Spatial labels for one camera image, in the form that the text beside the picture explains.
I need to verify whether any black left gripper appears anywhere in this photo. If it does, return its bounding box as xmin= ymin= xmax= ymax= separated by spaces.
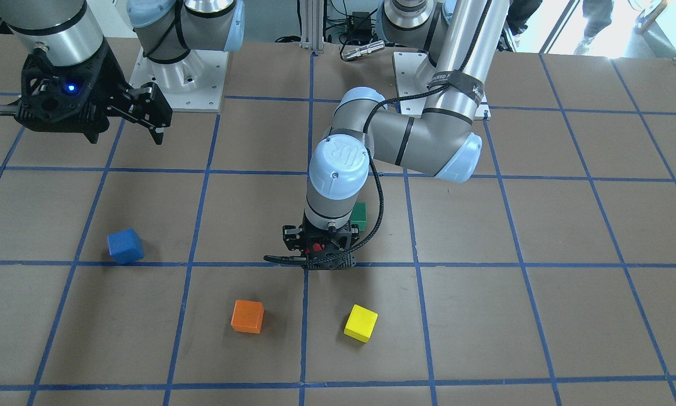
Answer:
xmin=264 ymin=217 xmax=359 ymax=270

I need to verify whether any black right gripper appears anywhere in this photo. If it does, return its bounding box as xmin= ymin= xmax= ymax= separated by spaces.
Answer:
xmin=15 ymin=39 xmax=173 ymax=145

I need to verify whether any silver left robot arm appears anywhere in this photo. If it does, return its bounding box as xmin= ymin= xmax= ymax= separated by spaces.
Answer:
xmin=264 ymin=1 xmax=511 ymax=270

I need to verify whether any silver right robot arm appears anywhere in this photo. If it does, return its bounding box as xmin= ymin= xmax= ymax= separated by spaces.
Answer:
xmin=0 ymin=1 xmax=245 ymax=145

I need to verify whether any green wooden block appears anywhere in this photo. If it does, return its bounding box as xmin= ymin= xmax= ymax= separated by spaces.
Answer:
xmin=350 ymin=201 xmax=367 ymax=233

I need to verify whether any yellow wooden block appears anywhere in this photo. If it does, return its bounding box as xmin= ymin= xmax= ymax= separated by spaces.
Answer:
xmin=343 ymin=304 xmax=378 ymax=343

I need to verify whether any orange wooden block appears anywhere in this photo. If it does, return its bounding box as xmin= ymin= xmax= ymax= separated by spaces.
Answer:
xmin=231 ymin=299 xmax=264 ymax=334

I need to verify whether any blue wooden block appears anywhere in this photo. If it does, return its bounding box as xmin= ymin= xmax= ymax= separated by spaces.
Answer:
xmin=107 ymin=228 xmax=144 ymax=265

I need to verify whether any silver metal connector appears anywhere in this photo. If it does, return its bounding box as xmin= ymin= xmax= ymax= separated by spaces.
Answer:
xmin=340 ymin=39 xmax=385 ymax=62

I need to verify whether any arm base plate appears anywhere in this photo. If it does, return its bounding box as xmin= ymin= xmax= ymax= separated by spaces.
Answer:
xmin=129 ymin=50 xmax=231 ymax=113
xmin=393 ymin=52 xmax=489 ymax=119

